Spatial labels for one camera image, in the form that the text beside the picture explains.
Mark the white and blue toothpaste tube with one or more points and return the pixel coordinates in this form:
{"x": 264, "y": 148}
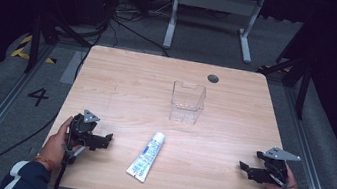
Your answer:
{"x": 146, "y": 154}

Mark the person's left hand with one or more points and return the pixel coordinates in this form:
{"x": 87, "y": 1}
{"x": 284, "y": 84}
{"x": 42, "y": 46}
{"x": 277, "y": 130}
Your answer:
{"x": 56, "y": 145}

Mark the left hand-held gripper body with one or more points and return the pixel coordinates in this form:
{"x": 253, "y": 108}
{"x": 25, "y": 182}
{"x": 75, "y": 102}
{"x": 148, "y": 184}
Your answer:
{"x": 82, "y": 128}

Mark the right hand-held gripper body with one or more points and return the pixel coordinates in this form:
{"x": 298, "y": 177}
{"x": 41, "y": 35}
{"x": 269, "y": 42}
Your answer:
{"x": 275, "y": 166}

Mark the yellow and black floor tape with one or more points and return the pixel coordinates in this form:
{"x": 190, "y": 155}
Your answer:
{"x": 21, "y": 50}

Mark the grey metal desk frame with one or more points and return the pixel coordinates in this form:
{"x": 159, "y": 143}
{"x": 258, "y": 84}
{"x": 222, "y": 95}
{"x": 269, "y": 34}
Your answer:
{"x": 215, "y": 2}

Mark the black metal stand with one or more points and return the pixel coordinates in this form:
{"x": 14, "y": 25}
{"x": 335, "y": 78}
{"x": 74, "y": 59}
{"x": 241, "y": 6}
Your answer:
{"x": 34, "y": 44}
{"x": 304, "y": 87}

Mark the clear plastic container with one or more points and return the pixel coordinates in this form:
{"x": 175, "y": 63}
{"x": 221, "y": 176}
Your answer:
{"x": 188, "y": 102}

